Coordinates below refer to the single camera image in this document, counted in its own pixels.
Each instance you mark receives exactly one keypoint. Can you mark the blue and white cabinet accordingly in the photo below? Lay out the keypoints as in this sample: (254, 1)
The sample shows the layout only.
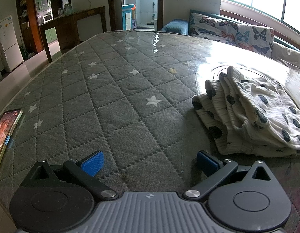
(128, 17)

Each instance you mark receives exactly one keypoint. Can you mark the white microwave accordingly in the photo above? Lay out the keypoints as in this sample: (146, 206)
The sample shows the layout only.
(47, 17)

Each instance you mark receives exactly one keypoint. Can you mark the dark wooden shelf cabinet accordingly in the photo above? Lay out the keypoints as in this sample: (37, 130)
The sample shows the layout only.
(30, 17)

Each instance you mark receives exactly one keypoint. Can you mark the teal sofa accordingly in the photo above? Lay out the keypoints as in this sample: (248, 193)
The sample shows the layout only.
(175, 26)

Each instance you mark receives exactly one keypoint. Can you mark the plain beige cushion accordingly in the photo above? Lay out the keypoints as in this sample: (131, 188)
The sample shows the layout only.
(287, 53)

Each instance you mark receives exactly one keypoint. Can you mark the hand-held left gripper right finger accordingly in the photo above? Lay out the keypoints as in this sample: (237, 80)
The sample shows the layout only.
(207, 161)

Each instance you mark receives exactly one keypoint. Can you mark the dark wooden console table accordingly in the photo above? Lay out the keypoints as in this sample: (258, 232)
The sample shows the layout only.
(67, 26)

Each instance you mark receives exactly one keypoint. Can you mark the white dark-dotted garment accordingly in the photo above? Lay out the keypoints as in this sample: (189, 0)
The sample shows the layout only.
(256, 116)

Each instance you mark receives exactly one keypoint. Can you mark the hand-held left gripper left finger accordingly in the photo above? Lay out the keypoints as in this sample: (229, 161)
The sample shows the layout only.
(92, 163)

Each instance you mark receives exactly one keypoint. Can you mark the group of glass jars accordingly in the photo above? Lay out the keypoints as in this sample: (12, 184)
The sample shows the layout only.
(64, 9)

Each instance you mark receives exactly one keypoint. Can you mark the mop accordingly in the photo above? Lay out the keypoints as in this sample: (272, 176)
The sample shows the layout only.
(24, 47)

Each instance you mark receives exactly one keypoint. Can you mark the butterfly print cushion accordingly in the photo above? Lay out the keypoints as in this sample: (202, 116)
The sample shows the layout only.
(210, 26)
(255, 40)

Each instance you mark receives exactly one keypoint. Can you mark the white refrigerator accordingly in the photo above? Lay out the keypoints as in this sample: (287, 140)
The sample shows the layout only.
(9, 43)

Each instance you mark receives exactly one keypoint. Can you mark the smartphone with gold edge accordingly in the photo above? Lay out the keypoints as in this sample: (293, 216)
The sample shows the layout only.
(5, 138)

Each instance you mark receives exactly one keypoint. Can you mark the grey quilted star table cover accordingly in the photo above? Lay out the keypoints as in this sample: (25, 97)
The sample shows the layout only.
(103, 97)

